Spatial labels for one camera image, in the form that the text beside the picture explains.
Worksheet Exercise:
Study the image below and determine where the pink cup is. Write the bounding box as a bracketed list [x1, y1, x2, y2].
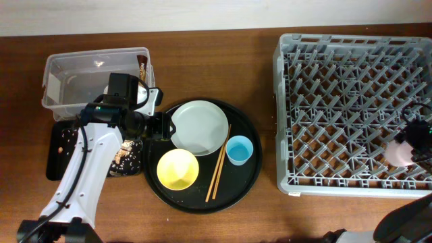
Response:
[384, 140, 414, 167]

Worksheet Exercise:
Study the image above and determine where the pale green plate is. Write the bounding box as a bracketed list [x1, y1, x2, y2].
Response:
[171, 100, 229, 156]

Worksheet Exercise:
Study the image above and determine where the food scraps and rice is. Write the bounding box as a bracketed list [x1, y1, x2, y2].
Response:
[55, 128, 142, 176]

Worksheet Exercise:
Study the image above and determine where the yellow bowl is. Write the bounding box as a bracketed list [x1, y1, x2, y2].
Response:
[157, 148, 199, 191]

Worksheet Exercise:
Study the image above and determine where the round black serving tray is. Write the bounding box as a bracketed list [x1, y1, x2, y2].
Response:
[141, 99, 263, 214]

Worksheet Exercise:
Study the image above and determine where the brown coffee sachet wrapper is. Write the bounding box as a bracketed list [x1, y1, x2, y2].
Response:
[137, 55, 148, 82]

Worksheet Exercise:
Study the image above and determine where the wooden chopstick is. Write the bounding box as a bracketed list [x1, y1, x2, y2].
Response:
[212, 141, 228, 200]
[205, 124, 232, 203]

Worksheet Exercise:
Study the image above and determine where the blue cup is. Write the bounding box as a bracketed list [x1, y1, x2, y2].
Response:
[225, 136, 254, 166]

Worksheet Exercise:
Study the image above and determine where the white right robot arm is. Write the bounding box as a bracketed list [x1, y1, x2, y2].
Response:
[320, 119, 431, 242]

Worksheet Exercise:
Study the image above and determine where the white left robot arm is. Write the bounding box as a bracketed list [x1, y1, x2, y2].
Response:
[17, 73, 176, 242]

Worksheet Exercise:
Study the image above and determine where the grey dishwasher rack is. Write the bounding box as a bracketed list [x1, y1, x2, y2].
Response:
[273, 34, 431, 198]

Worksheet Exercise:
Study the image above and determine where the black rectangular waste tray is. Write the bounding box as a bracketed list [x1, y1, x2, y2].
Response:
[46, 119, 144, 182]

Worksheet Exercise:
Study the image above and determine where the clear plastic waste bin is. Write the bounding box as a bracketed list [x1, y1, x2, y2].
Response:
[41, 47, 151, 122]

